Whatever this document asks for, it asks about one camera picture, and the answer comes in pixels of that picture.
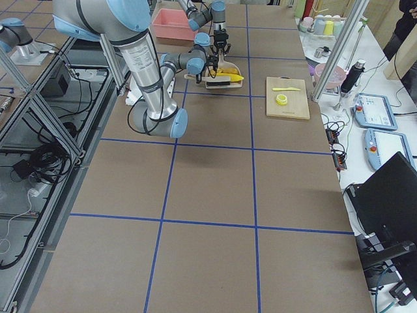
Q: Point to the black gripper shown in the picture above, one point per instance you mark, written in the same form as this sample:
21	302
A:
212	61
221	36

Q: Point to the beige plastic dustpan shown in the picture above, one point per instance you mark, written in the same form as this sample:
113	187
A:
223	66

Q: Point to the beige hand brush black bristles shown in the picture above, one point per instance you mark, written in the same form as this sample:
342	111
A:
214	83

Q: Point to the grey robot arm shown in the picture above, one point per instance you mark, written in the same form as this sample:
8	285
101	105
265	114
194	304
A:
214	13
126	25

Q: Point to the pink plastic bin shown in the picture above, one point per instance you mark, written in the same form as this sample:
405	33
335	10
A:
172	24

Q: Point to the yellow plastic toy knife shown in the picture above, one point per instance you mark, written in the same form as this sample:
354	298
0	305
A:
285	89

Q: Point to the yellow toy lemon slices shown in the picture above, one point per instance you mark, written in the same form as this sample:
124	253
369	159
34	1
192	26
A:
281	99

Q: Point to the wooden cutting board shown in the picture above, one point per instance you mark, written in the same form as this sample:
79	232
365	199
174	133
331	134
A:
297	107

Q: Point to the pastel cup set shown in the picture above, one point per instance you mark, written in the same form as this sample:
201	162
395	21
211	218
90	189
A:
328	26

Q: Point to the black water bottle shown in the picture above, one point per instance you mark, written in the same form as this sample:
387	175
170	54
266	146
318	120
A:
352	77

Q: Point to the black power strip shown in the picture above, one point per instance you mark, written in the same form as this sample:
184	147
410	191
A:
337	149

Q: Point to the left blue teach pendant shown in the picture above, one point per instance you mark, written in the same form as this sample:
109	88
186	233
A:
373	111

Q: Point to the blue teach pendant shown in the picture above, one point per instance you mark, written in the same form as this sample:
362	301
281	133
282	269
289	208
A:
373	111
381	145

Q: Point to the right blue teach pendant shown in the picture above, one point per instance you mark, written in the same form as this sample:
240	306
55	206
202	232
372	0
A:
381	145

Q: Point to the black monitor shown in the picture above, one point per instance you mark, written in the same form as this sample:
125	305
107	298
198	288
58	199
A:
386	206

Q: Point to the aluminium frame post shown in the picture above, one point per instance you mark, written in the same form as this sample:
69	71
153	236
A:
357	11

